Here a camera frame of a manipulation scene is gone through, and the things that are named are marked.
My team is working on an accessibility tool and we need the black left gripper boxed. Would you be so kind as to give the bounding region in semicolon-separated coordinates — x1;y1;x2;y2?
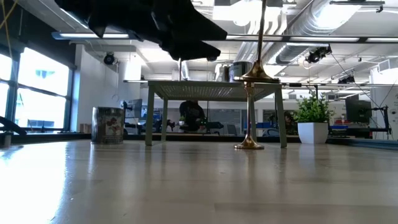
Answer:
54;0;228;62

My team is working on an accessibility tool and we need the silver jar table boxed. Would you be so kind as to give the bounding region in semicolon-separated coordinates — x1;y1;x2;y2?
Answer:
228;61;254;83

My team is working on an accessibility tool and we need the glass candle jar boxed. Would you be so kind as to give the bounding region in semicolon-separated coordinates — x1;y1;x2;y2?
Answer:
91;106;125;145

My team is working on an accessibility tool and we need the green perforated metal shelf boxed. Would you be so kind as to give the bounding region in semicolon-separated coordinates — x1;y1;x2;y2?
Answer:
144;80;287;149

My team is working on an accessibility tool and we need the person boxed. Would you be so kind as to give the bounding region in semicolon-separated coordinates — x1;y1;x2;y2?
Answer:
178;100;206;133

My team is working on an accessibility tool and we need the round black ceiling fixture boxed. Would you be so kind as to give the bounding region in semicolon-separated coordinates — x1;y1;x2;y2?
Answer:
103;52;116;66

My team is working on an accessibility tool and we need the small background monitor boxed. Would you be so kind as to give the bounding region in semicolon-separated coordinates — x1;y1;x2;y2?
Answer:
123;98;143;119

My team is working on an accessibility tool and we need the long ceiling light bar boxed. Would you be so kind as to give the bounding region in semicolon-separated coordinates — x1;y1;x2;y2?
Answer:
51;30;398;44

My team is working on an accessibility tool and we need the green plant in white pot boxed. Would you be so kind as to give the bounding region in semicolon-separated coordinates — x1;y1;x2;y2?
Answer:
292;90;335;145

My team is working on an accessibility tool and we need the large window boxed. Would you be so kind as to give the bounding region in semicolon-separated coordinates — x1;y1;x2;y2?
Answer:
0;46;74;133

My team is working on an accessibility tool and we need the black computer monitor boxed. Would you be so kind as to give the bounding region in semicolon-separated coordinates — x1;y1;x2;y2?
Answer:
345;94;373;124

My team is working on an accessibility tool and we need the silver ventilation duct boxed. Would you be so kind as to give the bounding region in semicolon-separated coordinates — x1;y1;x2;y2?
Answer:
236;0;352;65

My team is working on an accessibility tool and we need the black hanging camera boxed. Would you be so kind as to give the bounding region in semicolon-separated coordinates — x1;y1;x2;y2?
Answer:
306;44;333;64

